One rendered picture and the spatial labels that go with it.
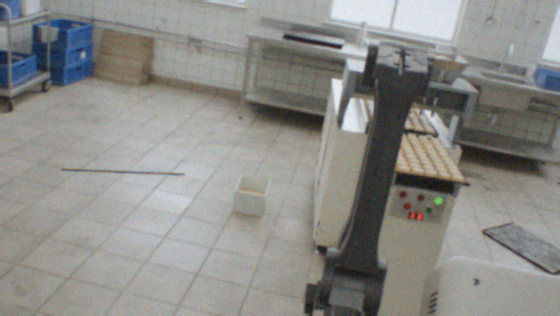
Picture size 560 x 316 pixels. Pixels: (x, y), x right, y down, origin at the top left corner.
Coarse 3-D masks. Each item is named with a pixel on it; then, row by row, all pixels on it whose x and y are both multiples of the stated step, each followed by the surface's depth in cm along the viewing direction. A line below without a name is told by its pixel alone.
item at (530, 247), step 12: (492, 228) 415; (504, 228) 419; (516, 228) 423; (504, 240) 399; (516, 240) 403; (528, 240) 406; (540, 240) 409; (516, 252) 387; (528, 252) 387; (540, 252) 390; (552, 252) 393; (540, 264) 373; (552, 264) 376
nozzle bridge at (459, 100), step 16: (352, 64) 312; (352, 80) 299; (464, 80) 323; (352, 96) 302; (368, 96) 305; (432, 96) 308; (448, 96) 307; (464, 96) 305; (448, 112) 305; (464, 112) 301
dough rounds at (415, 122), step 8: (368, 104) 339; (368, 112) 326; (416, 112) 340; (368, 120) 312; (408, 120) 318; (416, 120) 322; (424, 120) 324; (408, 128) 306; (416, 128) 307; (424, 128) 313; (432, 128) 313
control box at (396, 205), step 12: (396, 192) 243; (408, 192) 243; (420, 192) 242; (432, 192) 244; (396, 204) 245; (420, 204) 244; (432, 204) 244; (444, 204) 244; (396, 216) 247; (408, 216) 247; (432, 216) 246
